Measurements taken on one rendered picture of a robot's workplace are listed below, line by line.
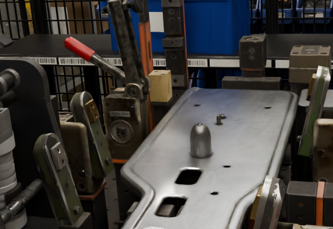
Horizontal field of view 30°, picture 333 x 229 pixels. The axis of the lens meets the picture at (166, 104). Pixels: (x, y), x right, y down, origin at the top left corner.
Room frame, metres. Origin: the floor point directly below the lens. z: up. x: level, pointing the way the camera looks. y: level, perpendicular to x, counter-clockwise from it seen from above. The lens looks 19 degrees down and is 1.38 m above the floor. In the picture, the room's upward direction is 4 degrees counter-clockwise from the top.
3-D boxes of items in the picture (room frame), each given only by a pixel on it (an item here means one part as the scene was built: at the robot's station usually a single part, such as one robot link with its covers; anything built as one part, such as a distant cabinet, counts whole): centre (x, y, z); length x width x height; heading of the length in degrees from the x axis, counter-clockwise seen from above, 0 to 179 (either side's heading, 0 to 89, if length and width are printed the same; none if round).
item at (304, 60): (1.20, -0.29, 0.88); 0.08 x 0.08 x 0.36; 72
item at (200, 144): (0.86, -0.05, 1.02); 0.03 x 0.03 x 0.07
